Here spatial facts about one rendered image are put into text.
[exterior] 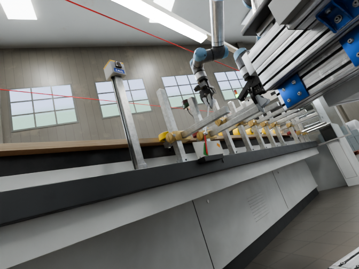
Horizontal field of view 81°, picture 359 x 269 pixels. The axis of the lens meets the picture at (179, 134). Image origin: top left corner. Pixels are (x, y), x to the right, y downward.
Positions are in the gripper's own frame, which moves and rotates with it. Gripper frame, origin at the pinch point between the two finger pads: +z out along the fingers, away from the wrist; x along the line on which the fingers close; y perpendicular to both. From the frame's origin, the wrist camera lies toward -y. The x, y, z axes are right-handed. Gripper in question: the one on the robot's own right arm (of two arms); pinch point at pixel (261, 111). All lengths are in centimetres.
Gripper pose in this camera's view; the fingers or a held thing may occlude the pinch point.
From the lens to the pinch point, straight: 115.5
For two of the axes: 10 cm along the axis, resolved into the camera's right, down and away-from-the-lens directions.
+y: 6.6, -4.0, -6.4
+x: 6.9, -0.2, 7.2
